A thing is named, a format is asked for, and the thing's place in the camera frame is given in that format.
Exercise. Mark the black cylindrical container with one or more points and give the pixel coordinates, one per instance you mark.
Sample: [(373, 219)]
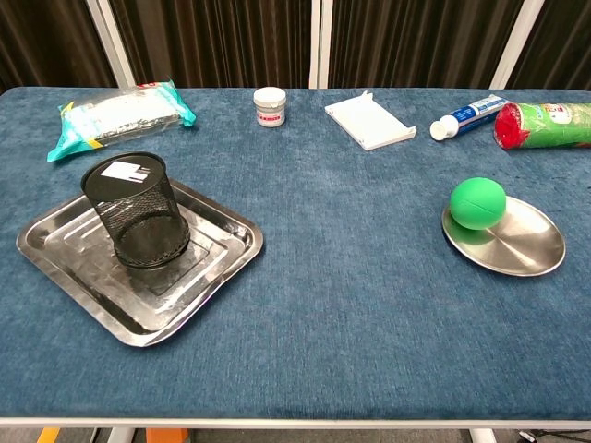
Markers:
[(138, 217)]

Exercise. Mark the green round object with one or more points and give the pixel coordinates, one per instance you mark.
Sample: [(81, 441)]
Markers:
[(478, 203)]

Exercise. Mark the small white jar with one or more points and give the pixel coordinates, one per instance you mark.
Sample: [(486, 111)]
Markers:
[(269, 108)]

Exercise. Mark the flat white box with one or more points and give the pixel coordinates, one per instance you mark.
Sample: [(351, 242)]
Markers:
[(369, 120)]

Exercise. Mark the blue table cloth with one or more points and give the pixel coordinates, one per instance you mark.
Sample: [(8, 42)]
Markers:
[(323, 346)]

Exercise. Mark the square steel tray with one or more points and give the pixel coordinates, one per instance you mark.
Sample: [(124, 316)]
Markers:
[(184, 295)]

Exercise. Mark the dark brown curtain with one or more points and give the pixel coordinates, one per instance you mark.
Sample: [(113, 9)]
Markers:
[(563, 41), (415, 41), (46, 41), (212, 41)]

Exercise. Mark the teal wet wipes pack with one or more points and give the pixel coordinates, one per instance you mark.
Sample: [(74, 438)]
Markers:
[(124, 113)]

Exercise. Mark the blue white toothpaste tube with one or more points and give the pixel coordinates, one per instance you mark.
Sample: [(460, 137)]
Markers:
[(471, 115)]

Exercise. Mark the round steel plate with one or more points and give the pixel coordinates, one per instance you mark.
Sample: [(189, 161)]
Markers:
[(517, 249)]

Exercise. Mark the green chips can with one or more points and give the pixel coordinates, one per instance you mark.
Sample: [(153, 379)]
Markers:
[(545, 127)]

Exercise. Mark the white partition post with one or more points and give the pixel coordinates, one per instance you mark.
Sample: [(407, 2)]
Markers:
[(322, 41), (111, 41), (515, 46)]

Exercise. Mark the white table frame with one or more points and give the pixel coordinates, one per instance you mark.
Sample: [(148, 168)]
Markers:
[(295, 423)]

